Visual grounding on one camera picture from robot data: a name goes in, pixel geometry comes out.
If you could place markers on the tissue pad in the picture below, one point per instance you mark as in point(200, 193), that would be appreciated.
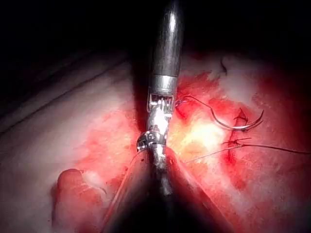
point(73, 133)

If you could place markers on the right arm needle driver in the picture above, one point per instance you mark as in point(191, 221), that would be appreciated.
point(160, 104)

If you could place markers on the blue thread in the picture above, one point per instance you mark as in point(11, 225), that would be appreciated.
point(181, 101)

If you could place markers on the blue stitching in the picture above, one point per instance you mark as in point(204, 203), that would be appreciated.
point(241, 118)

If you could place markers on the dark right arm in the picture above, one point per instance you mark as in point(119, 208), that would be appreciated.
point(167, 48)

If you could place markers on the dark left arm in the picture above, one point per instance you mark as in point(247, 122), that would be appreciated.
point(143, 213)

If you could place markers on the curved steel needle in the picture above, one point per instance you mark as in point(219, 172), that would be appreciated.
point(219, 123)

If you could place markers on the left arm needle driver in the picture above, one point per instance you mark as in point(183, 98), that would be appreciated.
point(150, 142)

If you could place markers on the short cut thread piece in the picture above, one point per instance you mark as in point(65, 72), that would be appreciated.
point(224, 68)

